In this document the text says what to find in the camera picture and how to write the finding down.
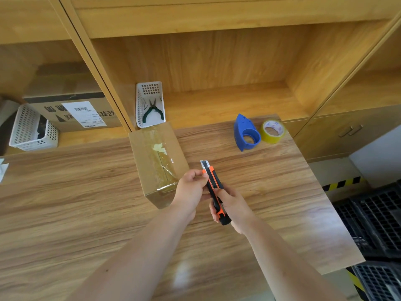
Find small taped cardboard box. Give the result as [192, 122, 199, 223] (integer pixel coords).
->
[128, 121, 190, 210]

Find person's right hand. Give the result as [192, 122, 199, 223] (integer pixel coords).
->
[209, 186, 255, 234]

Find narrow white plastic basket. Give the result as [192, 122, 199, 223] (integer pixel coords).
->
[135, 81, 166, 128]

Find orange black utility knife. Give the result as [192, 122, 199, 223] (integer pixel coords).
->
[200, 160, 232, 226]

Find wide white plastic basket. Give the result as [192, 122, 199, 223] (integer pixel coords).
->
[9, 103, 60, 152]

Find green-handled pliers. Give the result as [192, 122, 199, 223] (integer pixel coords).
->
[142, 98, 165, 124]

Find blue tape dispenser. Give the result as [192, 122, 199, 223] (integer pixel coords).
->
[233, 113, 262, 152]

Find black plastic crate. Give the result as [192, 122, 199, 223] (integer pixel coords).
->
[352, 261, 401, 301]
[332, 181, 401, 259]

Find yellow packing tape roll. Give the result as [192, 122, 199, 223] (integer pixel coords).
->
[260, 120, 286, 145]

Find wooden shelf cabinet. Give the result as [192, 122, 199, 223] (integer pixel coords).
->
[0, 0, 401, 163]

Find large labelled cardboard box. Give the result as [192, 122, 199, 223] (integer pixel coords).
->
[23, 92, 123, 133]

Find person's left hand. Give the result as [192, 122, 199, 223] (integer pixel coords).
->
[171, 169, 211, 222]

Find person's left forearm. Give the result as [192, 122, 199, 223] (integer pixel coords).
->
[67, 202, 197, 301]

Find yellow black hazard tape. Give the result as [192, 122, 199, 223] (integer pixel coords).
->
[322, 176, 361, 192]

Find person's right forearm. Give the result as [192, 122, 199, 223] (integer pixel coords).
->
[232, 216, 349, 301]

